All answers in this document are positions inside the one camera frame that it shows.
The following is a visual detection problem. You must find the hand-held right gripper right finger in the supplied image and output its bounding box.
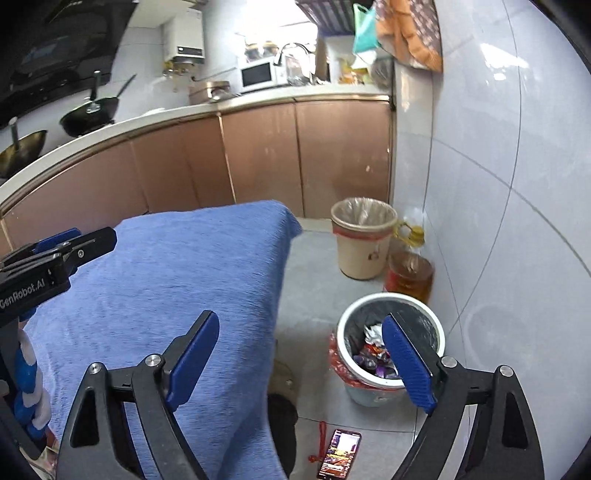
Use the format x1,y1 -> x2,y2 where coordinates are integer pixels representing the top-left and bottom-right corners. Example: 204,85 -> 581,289
381,313 -> 542,480

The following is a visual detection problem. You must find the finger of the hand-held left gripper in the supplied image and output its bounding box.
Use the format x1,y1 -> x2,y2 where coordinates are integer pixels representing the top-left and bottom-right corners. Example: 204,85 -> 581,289
0,229 -> 83,271
53,226 -> 117,278

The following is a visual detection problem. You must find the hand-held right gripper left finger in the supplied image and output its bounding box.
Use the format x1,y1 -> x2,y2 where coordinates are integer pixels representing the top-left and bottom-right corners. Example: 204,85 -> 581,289
55,310 -> 221,480

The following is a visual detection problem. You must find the white bin with black liner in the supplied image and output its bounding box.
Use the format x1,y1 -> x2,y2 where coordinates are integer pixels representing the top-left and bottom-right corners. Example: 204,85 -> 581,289
329,292 -> 447,408

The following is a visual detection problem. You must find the blue towel blanket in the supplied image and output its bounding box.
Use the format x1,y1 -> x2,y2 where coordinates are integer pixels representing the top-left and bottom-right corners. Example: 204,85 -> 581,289
18,199 -> 304,480

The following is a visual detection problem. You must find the large cooking oil bottle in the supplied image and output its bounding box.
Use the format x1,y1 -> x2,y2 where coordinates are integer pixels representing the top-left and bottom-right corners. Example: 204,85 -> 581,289
385,220 -> 436,305

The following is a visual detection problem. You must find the brass wok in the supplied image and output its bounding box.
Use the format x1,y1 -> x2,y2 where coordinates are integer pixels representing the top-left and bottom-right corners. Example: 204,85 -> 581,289
0,117 -> 49,180

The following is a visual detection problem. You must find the dark table base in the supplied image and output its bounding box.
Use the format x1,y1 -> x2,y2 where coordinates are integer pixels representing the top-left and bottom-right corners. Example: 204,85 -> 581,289
267,339 -> 299,480

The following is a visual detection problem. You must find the smartphone with lit screen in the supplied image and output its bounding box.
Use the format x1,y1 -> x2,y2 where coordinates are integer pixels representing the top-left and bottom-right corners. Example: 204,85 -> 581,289
316,428 -> 363,480

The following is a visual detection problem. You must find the beige bin with clear liner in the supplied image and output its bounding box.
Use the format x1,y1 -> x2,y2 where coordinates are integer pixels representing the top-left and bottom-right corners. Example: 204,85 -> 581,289
331,196 -> 399,281

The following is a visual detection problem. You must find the black wok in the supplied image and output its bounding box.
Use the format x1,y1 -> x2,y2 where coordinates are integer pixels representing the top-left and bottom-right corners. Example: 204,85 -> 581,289
59,71 -> 138,138

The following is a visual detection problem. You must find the steel pot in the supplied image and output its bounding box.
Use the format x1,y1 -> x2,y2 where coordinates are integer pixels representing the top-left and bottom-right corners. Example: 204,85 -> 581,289
188,67 -> 237,105

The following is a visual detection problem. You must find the black range hood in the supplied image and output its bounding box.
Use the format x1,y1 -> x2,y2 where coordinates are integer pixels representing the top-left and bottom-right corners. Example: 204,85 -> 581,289
0,0 -> 139,128

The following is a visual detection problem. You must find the white water heater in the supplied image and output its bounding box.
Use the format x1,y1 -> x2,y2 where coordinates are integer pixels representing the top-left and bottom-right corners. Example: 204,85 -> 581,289
172,8 -> 206,63

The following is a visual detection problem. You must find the white microwave oven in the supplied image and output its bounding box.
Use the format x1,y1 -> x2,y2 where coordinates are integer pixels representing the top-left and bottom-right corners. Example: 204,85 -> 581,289
238,60 -> 290,94

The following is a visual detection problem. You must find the chrome kitchen faucet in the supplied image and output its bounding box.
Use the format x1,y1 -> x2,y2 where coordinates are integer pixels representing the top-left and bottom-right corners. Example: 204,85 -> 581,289
274,42 -> 315,85

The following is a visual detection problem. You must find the clear plastic container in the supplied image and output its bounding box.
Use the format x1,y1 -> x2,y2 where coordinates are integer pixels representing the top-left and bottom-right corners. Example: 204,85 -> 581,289
286,55 -> 315,86

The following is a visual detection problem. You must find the brown cardboard box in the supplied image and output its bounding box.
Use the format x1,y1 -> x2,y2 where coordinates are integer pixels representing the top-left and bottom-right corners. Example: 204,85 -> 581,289
315,37 -> 330,84

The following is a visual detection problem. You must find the yellow food packet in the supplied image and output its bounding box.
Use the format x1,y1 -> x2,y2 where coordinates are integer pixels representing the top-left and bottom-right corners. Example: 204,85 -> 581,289
339,55 -> 375,86

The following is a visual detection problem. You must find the orange patterned cloth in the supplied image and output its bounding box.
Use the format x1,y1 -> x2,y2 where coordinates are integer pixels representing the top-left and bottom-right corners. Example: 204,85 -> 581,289
376,0 -> 444,73

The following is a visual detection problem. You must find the green plastic bag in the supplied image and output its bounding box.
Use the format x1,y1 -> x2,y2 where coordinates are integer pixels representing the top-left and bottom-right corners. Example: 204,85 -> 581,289
353,4 -> 382,54

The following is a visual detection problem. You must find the blue white twisted cord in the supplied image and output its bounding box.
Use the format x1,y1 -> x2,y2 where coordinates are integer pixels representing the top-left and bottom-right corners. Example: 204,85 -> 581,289
13,323 -> 52,431

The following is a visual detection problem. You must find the red tassel cord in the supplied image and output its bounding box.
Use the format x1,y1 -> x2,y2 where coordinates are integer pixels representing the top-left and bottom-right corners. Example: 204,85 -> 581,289
308,420 -> 329,463

